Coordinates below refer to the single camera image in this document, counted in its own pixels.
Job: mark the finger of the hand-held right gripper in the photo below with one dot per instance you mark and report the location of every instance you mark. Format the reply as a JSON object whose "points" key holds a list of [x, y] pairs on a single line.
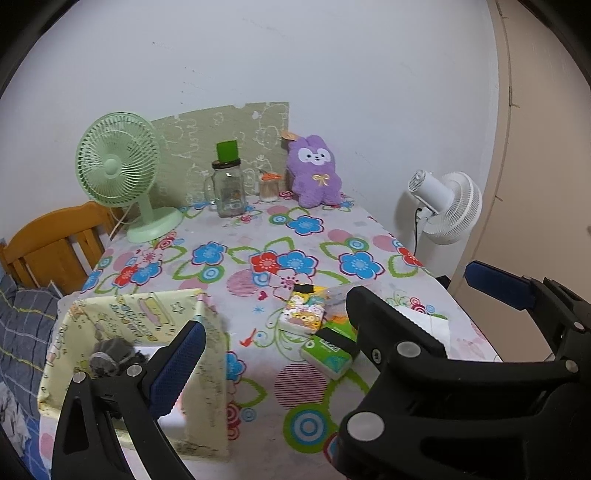
{"points": [[494, 284], [392, 327]]}

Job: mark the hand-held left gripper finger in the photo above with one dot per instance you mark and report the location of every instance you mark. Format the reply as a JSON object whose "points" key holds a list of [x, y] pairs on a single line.
{"points": [[180, 364]]}

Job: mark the yellow fabric storage box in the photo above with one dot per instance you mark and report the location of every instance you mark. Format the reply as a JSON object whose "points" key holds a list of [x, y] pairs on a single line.
{"points": [[207, 406]]}

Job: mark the dark grey socks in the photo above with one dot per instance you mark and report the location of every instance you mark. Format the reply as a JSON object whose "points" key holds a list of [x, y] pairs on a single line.
{"points": [[115, 350]]}

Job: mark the green tissue packet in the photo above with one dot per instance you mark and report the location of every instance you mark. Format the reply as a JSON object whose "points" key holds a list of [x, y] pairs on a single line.
{"points": [[328, 357]]}

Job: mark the white standing fan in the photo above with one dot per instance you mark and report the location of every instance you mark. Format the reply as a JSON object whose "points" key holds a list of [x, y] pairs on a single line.
{"points": [[455, 207]]}

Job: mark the cartoon print tissue packet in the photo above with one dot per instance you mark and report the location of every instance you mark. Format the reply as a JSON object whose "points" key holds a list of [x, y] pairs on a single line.
{"points": [[302, 314]]}

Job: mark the beige door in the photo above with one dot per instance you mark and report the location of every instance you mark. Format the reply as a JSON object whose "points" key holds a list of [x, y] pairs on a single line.
{"points": [[545, 161]]}

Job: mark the floral tablecloth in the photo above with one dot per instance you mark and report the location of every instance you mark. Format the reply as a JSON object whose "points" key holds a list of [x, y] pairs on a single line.
{"points": [[277, 230]]}

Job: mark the blue plaid bedding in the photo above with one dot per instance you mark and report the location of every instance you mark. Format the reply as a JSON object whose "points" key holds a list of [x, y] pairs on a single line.
{"points": [[27, 332]]}

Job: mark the purple plush bunny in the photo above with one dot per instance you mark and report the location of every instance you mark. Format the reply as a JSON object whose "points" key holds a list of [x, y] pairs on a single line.
{"points": [[314, 184]]}

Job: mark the glass mug jar green lid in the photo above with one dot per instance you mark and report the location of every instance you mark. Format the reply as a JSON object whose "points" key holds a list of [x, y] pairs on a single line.
{"points": [[228, 194]]}

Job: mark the small jar orange lid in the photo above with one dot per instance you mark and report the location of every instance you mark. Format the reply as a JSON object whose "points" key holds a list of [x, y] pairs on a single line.
{"points": [[268, 191]]}

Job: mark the green desk fan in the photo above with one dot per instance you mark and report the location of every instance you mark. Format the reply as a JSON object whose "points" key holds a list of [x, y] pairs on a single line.
{"points": [[115, 161]]}

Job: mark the green patterned board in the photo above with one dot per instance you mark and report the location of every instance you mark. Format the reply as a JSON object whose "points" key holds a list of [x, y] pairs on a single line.
{"points": [[258, 124]]}

